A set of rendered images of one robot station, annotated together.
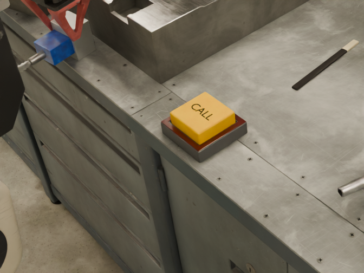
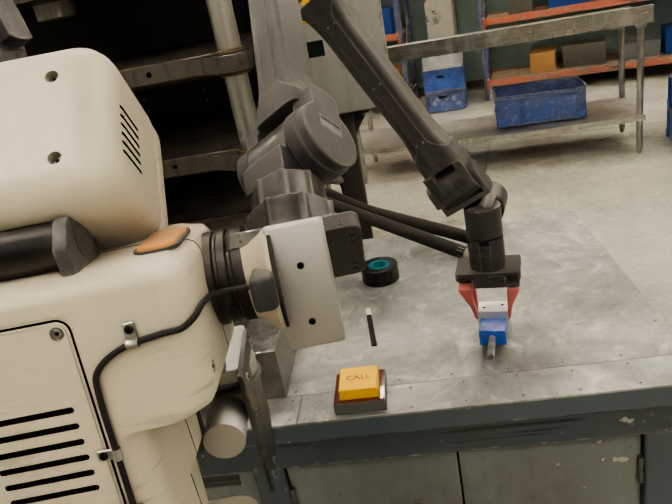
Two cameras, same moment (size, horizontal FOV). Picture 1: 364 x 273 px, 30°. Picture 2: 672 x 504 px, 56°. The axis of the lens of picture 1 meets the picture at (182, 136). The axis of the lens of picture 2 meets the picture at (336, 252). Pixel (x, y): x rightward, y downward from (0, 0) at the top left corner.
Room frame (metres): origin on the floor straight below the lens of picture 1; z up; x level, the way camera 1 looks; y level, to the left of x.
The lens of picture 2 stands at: (0.13, 0.61, 1.40)
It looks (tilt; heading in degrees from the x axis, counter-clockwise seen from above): 23 degrees down; 310
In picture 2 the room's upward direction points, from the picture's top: 11 degrees counter-clockwise
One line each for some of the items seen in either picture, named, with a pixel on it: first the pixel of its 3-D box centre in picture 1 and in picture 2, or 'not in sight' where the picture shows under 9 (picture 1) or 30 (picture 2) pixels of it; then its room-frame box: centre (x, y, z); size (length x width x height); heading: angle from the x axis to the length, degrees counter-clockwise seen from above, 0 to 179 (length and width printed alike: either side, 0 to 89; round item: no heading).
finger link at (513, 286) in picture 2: not in sight; (498, 292); (0.52, -0.26, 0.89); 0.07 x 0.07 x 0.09; 19
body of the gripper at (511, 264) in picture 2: not in sight; (486, 254); (0.53, -0.26, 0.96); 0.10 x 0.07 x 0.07; 20
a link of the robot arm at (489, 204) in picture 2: not in sight; (483, 218); (0.53, -0.26, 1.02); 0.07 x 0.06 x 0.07; 106
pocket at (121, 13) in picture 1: (132, 14); not in sight; (0.86, 0.04, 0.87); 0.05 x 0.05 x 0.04; 32
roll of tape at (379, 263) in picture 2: not in sight; (380, 271); (0.84, -0.40, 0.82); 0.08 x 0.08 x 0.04
